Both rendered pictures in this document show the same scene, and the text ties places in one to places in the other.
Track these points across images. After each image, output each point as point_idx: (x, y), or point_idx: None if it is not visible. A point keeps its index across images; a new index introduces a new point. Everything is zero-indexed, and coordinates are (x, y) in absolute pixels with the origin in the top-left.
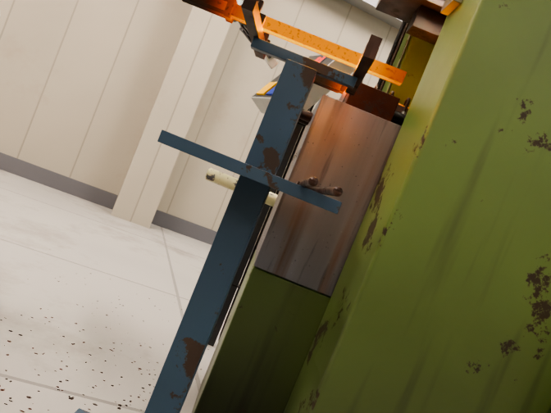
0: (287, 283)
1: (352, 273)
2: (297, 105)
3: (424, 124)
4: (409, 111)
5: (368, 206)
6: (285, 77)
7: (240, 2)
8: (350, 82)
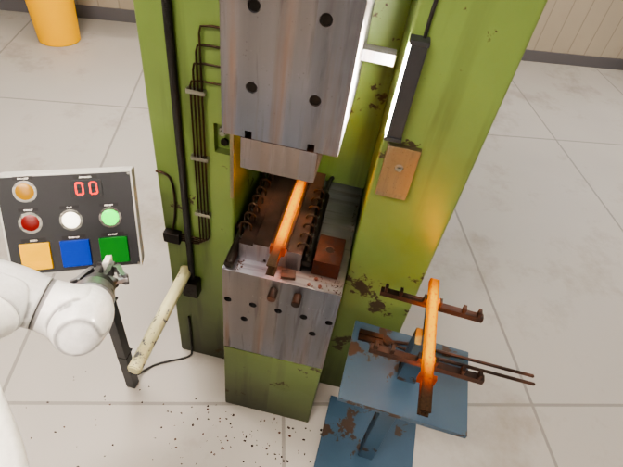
0: None
1: (368, 321)
2: None
3: (416, 271)
4: (363, 246)
5: (345, 290)
6: None
7: (114, 291)
8: None
